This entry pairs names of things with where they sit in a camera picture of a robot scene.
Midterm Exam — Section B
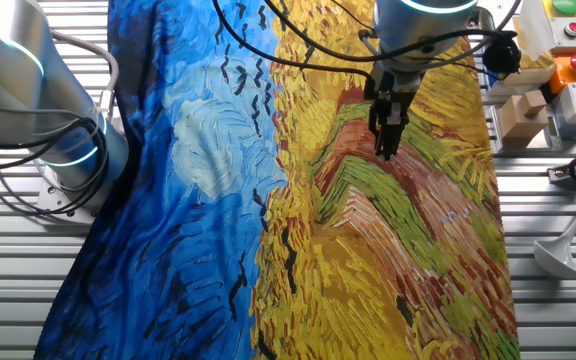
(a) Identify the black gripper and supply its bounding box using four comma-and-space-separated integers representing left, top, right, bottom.
364, 67, 422, 162

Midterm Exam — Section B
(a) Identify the large wooden block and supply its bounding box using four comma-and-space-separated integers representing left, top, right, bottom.
496, 94, 550, 141

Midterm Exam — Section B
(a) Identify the black round knob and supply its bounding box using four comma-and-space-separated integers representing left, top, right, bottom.
482, 32, 522, 76

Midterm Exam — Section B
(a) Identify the small wooden cube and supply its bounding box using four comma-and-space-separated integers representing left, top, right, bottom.
517, 89, 548, 119

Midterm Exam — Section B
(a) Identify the pale wooden block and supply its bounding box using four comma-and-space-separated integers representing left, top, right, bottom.
501, 49, 558, 87

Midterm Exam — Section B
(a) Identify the orange box with red button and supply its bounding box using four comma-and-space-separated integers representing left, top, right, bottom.
547, 52, 576, 95

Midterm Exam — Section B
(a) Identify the painted wheatfield tablecloth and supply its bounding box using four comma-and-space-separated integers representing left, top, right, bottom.
32, 0, 522, 360

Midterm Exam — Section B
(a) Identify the grey box with red button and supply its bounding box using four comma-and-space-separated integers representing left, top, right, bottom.
549, 17, 576, 55

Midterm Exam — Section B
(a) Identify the yellow box with green button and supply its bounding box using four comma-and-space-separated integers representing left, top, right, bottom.
541, 0, 576, 21

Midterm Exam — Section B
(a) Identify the thin black cable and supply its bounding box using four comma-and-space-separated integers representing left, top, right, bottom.
263, 0, 519, 64
211, 0, 375, 84

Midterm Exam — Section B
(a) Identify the black cable bundle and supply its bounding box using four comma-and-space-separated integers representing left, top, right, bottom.
0, 99, 112, 219

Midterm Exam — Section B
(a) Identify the thick grey cable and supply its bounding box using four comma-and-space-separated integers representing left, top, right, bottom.
50, 29, 120, 121

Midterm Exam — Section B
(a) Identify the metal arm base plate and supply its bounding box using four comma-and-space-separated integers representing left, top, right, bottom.
35, 174, 99, 226

